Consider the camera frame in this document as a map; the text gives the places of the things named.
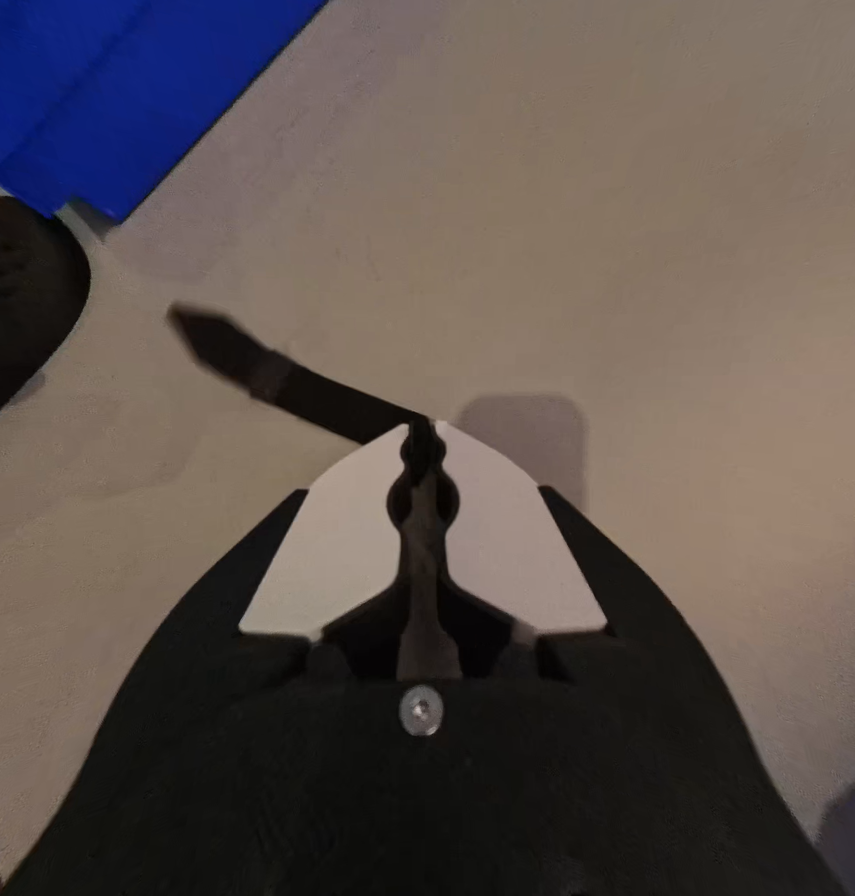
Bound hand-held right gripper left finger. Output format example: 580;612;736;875
238;423;428;681

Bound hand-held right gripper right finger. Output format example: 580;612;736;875
425;421;607;679

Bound black hook-and-loop tie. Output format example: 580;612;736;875
167;304;463;681

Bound blue plastic bin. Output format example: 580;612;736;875
0;0;330;225

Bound black quilted elbow pad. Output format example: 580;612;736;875
0;196;92;429

